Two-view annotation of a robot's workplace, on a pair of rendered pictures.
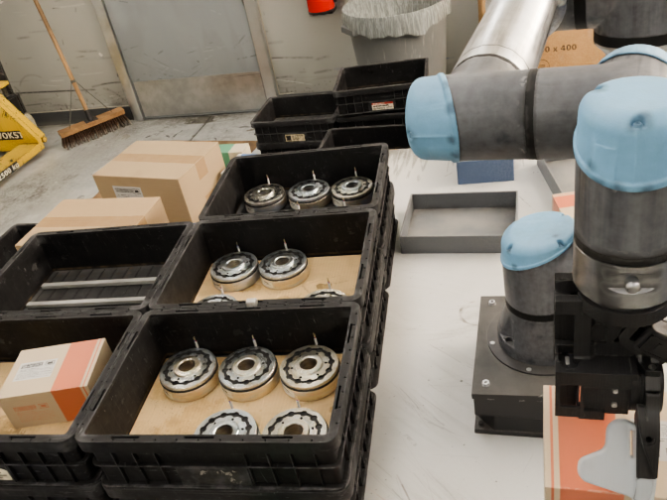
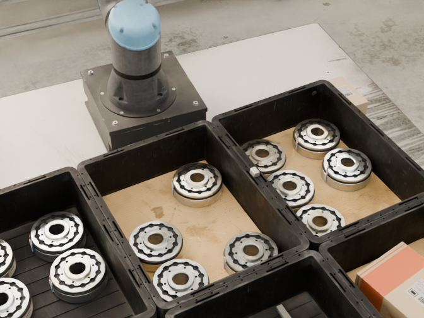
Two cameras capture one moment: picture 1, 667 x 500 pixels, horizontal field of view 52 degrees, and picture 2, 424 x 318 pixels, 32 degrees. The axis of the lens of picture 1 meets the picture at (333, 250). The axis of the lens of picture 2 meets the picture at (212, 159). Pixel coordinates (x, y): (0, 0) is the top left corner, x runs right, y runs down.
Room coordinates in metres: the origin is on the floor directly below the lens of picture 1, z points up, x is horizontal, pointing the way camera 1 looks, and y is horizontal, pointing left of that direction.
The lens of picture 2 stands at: (1.73, 0.85, 1.94)
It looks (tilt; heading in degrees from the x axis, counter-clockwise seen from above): 43 degrees down; 227
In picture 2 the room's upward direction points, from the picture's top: straight up
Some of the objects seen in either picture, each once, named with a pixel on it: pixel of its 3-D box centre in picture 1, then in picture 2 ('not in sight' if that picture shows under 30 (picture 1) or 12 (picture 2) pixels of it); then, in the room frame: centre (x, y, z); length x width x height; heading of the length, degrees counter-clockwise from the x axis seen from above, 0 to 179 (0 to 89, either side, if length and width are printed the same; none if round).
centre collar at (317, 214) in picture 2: (187, 366); (319, 221); (0.91, 0.29, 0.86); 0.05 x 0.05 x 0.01
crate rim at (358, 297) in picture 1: (269, 260); (187, 207); (1.10, 0.13, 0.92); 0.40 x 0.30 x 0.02; 75
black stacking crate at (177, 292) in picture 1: (275, 281); (187, 224); (1.10, 0.13, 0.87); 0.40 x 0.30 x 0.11; 75
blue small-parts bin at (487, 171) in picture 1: (483, 154); not in sight; (1.68, -0.47, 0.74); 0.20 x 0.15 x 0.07; 164
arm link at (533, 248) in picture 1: (543, 260); (134, 35); (0.86, -0.33, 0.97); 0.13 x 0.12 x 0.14; 63
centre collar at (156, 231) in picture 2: (282, 261); (155, 239); (1.17, 0.11, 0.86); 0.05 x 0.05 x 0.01
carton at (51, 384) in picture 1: (61, 382); (410, 298); (0.93, 0.52, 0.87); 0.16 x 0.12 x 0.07; 85
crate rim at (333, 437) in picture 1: (227, 371); (320, 156); (0.81, 0.20, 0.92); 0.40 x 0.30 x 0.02; 75
